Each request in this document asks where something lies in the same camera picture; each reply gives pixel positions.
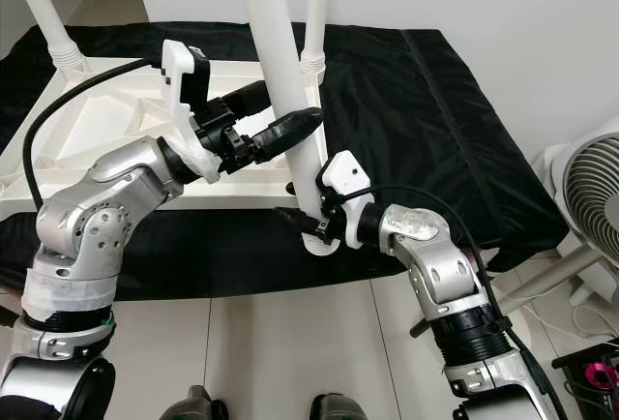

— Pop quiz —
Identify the grey right robot foot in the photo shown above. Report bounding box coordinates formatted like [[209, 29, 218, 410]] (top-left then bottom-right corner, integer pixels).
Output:
[[309, 391, 368, 420]]

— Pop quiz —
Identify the black metal rack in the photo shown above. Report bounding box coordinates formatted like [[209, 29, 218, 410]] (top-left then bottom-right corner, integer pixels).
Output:
[[556, 343, 619, 420]]

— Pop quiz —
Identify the black table cloth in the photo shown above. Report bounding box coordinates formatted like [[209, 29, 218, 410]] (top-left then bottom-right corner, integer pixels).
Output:
[[0, 21, 572, 303]]

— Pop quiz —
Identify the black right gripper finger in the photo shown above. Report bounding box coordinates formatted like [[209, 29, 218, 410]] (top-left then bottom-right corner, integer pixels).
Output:
[[276, 205, 318, 237]]

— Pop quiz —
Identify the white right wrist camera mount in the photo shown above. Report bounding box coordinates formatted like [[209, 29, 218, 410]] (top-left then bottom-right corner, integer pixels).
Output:
[[317, 149, 370, 245]]

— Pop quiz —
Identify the white pedestal fan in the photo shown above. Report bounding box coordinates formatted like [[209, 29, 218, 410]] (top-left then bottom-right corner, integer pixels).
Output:
[[493, 115, 619, 339]]

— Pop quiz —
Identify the magenta vacuum cleaner part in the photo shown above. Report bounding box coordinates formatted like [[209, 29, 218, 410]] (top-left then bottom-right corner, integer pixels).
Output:
[[588, 364, 618, 392]]

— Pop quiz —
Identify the black metal table leg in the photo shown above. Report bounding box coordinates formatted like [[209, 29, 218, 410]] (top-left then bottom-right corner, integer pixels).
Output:
[[411, 314, 441, 339]]

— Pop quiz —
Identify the grey robot foot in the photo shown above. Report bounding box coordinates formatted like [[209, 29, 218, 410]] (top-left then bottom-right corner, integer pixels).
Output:
[[160, 384, 233, 420], [309, 391, 368, 420]]

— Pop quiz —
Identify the grey left robot foot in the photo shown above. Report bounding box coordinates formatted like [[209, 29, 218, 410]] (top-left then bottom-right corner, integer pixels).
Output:
[[160, 384, 233, 420]]

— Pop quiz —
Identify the white plastic table leg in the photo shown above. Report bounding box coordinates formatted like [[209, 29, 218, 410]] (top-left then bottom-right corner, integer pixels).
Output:
[[300, 0, 332, 77], [5, 0, 86, 73], [232, 0, 339, 256]]

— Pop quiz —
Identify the white plastic table top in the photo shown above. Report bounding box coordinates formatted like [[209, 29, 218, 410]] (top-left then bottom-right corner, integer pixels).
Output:
[[0, 50, 341, 258]]

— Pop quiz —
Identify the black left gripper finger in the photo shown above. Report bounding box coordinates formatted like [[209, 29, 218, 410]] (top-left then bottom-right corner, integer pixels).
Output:
[[256, 107, 325, 162], [222, 79, 272, 119]]

